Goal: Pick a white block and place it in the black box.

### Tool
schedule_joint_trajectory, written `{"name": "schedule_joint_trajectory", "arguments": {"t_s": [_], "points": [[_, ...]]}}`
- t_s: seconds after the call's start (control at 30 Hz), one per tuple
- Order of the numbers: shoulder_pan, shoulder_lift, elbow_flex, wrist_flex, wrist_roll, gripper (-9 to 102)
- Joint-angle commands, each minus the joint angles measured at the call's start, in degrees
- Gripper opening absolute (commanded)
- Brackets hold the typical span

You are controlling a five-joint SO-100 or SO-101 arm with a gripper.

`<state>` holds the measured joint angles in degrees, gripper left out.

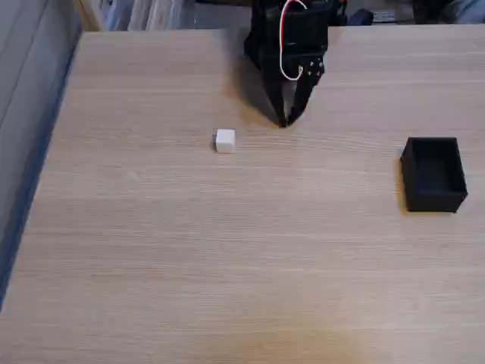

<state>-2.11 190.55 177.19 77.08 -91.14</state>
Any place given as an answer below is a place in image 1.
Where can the black open box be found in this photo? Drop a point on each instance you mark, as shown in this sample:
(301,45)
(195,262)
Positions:
(435,178)

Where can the blue object with white label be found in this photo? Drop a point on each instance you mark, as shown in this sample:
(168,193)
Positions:
(363,17)

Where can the white block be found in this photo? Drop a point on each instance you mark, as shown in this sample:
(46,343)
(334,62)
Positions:
(226,141)

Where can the wooden post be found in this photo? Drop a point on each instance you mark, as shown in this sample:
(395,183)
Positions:
(89,14)

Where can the blue grey fabric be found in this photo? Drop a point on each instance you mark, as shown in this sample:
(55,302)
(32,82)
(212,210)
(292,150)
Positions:
(468,10)

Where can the pale hanging curtain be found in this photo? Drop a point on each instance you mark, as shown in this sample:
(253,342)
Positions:
(163,14)

